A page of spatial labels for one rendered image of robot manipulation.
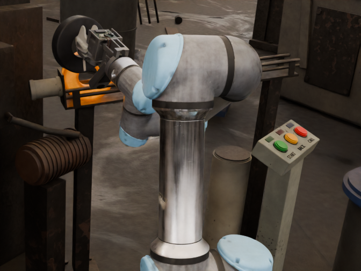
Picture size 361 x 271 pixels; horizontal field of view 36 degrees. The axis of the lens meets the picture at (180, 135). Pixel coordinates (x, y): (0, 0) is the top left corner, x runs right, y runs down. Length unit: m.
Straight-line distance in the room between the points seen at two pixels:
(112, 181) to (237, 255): 1.54
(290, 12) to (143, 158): 1.57
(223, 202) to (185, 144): 0.72
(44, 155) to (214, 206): 0.54
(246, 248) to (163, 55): 0.43
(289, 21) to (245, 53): 2.82
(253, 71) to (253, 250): 0.36
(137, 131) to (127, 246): 0.85
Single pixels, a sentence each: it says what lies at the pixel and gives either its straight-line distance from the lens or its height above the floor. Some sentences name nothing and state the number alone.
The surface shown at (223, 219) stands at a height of 0.32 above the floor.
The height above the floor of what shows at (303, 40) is 0.46.
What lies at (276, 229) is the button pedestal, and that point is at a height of 0.33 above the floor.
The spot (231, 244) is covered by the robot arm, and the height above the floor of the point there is 0.58.
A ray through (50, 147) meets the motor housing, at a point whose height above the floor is 0.52.
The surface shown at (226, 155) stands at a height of 0.52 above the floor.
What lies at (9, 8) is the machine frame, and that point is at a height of 0.87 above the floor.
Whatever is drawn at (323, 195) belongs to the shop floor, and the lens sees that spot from 2.72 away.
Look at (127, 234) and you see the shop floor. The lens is 2.21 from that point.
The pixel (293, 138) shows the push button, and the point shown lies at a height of 0.61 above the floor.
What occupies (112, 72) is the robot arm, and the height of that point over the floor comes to 0.81.
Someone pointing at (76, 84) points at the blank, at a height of 0.68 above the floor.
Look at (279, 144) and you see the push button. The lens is 1.58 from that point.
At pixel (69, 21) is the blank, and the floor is 0.89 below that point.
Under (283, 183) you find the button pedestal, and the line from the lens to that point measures 1.65.
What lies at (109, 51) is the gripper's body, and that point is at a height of 0.85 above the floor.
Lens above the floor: 1.20
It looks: 22 degrees down
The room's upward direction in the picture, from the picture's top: 6 degrees clockwise
